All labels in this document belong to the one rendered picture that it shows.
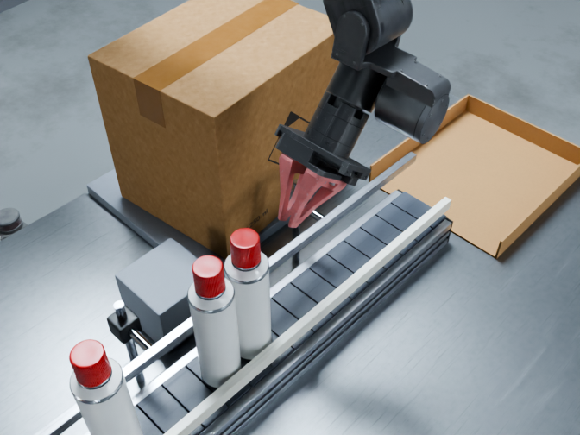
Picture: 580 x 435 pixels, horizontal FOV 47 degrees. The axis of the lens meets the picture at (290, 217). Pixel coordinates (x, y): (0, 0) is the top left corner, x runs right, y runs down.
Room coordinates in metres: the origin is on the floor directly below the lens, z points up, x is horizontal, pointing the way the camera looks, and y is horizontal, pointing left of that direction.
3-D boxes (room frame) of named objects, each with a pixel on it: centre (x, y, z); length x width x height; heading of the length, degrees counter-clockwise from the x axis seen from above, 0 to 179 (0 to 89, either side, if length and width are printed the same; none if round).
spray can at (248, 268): (0.50, 0.05, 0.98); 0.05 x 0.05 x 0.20
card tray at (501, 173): (0.89, -0.34, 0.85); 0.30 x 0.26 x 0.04; 136
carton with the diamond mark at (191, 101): (0.86, 0.10, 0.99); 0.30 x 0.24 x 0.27; 142
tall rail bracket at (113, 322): (0.46, 0.18, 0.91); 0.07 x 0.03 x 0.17; 46
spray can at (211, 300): (0.46, 0.09, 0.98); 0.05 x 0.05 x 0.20
